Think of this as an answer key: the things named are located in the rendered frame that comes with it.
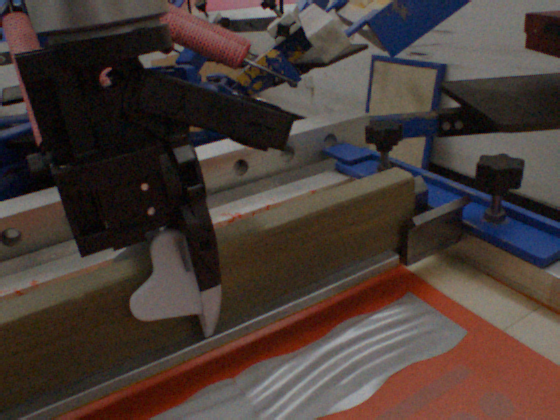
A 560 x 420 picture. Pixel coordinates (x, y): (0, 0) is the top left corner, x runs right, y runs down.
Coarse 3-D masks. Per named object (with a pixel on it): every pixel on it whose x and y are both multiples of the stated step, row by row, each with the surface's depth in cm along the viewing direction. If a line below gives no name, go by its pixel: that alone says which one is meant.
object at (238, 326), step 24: (360, 264) 40; (384, 264) 40; (312, 288) 38; (336, 288) 38; (264, 312) 35; (288, 312) 36; (192, 336) 34; (216, 336) 34; (240, 336) 35; (144, 360) 32; (168, 360) 32; (72, 384) 30; (96, 384) 30; (120, 384) 31; (24, 408) 29; (48, 408) 29; (72, 408) 30
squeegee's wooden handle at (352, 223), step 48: (336, 192) 38; (384, 192) 39; (240, 240) 33; (288, 240) 35; (336, 240) 38; (384, 240) 41; (48, 288) 29; (96, 288) 29; (240, 288) 35; (288, 288) 37; (0, 336) 27; (48, 336) 28; (96, 336) 30; (144, 336) 32; (0, 384) 28; (48, 384) 30
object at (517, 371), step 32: (352, 288) 44; (384, 288) 43; (416, 288) 42; (288, 320) 40; (320, 320) 40; (480, 320) 38; (224, 352) 38; (256, 352) 37; (288, 352) 37; (448, 352) 35; (480, 352) 34; (512, 352) 34; (384, 384) 33; (416, 384) 33; (512, 384) 31; (544, 384) 31; (352, 416) 31; (544, 416) 29
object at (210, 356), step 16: (208, 352) 38; (176, 368) 36; (192, 368) 36; (208, 368) 36; (144, 384) 35; (160, 384) 35; (176, 384) 35; (192, 384) 35; (208, 384) 35; (112, 400) 34; (128, 400) 34; (144, 400) 34; (160, 400) 34; (176, 400) 33; (64, 416) 33; (80, 416) 33; (96, 416) 33; (112, 416) 33; (128, 416) 32; (144, 416) 32
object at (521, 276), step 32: (288, 192) 56; (320, 192) 57; (224, 224) 51; (96, 256) 47; (480, 256) 43; (512, 256) 40; (0, 288) 43; (32, 288) 43; (512, 288) 41; (544, 288) 37
